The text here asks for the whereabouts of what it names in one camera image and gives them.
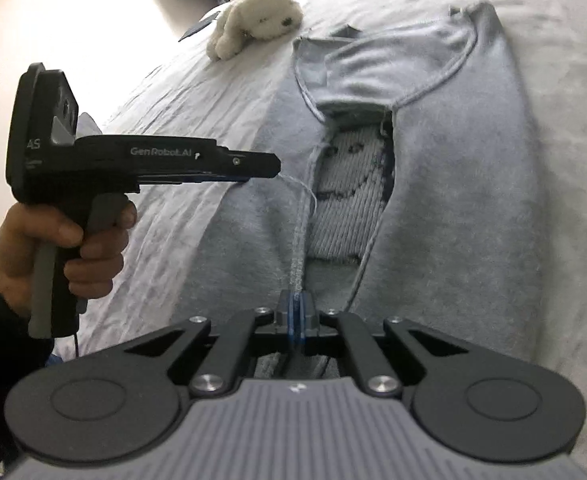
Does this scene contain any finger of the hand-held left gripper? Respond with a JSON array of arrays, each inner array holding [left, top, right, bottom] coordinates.
[[201, 149, 282, 185]]

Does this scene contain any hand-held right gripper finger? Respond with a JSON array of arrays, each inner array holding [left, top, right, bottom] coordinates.
[[124, 290, 299, 397], [298, 291, 473, 397]]

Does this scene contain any light blue printed sweater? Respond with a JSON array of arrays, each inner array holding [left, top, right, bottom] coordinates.
[[218, 1, 549, 382]]

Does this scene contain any person's left hand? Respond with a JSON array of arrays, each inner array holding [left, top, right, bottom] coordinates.
[[0, 203, 139, 319]]

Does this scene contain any grey garment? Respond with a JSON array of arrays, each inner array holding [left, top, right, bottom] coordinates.
[[76, 111, 103, 137]]

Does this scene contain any grey bed sheet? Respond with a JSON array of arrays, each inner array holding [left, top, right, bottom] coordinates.
[[51, 0, 587, 466]]

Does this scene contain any dark flat phone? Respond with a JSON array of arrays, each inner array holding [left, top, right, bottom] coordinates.
[[178, 7, 223, 44]]

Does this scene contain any white plush dog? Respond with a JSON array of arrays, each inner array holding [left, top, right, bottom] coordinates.
[[206, 0, 305, 61]]

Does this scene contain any black cable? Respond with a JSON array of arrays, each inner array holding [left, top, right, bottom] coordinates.
[[71, 305, 82, 362]]

